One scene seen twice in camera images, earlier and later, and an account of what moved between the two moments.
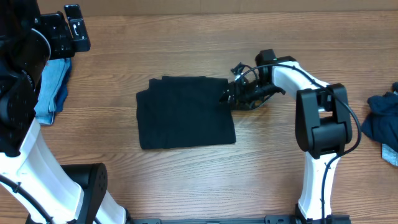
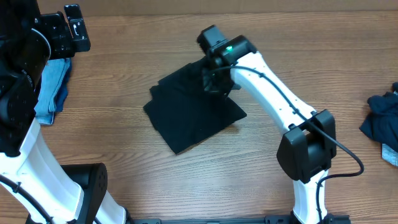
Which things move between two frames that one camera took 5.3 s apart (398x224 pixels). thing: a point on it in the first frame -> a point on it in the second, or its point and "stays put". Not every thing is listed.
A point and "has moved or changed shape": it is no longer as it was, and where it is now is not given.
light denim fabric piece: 389,155 stays put
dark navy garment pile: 382,122 stays put
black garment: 184,111 has moved or changed shape
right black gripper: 234,94 -> 212,82
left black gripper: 59,35 stays put
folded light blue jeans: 55,79 stays put
